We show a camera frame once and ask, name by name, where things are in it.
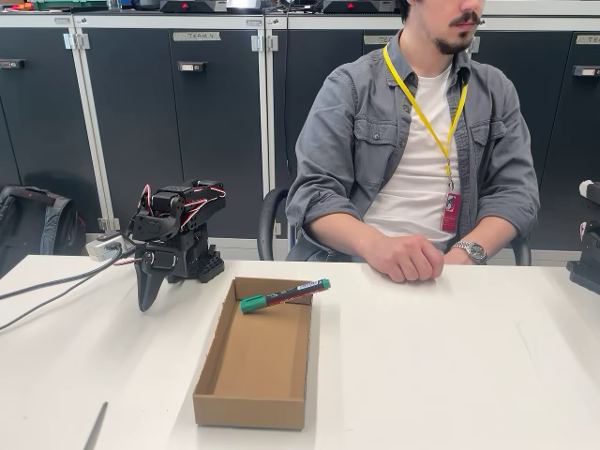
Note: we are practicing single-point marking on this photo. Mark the green flat box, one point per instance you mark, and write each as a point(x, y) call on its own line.
point(70, 4)

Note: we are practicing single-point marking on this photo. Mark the silver wrist webcam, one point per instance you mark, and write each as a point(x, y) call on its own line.
point(100, 247)

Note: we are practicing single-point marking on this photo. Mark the green capped marker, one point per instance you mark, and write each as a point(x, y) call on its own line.
point(286, 295)

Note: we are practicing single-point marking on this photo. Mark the black grey backpack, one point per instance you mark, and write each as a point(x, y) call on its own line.
point(33, 225)

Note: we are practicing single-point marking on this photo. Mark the silver wristwatch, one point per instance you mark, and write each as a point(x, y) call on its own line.
point(477, 253)

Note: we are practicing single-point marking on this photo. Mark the dark grey cabinet door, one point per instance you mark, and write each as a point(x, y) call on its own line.
point(548, 94)
point(140, 117)
point(304, 61)
point(37, 117)
point(588, 117)

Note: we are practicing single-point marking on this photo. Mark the grey device with screen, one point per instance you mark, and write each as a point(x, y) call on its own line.
point(244, 4)

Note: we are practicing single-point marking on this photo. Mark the black case with red logo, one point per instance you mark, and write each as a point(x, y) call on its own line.
point(192, 6)
point(361, 6)

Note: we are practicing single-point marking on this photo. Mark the person's left forearm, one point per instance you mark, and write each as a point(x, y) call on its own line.
point(497, 234)

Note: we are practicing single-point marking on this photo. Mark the person's left hand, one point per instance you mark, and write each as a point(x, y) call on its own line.
point(451, 259)

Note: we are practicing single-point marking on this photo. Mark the grey team label strip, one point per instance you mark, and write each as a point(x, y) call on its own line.
point(375, 40)
point(588, 39)
point(197, 36)

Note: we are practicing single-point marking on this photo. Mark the brown cardboard box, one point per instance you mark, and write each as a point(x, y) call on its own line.
point(262, 356)

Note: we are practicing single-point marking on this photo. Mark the person's right hand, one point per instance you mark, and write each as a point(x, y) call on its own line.
point(408, 258)

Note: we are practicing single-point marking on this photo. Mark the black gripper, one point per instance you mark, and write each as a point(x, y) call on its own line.
point(151, 267)

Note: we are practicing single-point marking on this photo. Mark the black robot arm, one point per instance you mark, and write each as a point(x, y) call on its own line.
point(197, 253)

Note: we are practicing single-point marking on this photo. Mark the red id badge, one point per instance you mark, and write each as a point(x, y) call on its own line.
point(450, 211)

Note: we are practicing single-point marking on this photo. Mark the person's right forearm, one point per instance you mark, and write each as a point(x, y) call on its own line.
point(337, 236)

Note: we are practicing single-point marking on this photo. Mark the black clamped device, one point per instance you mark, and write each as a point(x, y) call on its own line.
point(586, 276)

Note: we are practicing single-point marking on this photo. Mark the clear drinking glass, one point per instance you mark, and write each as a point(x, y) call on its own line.
point(115, 4)

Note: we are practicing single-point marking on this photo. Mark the man in grey shirt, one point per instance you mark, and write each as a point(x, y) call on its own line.
point(347, 140)

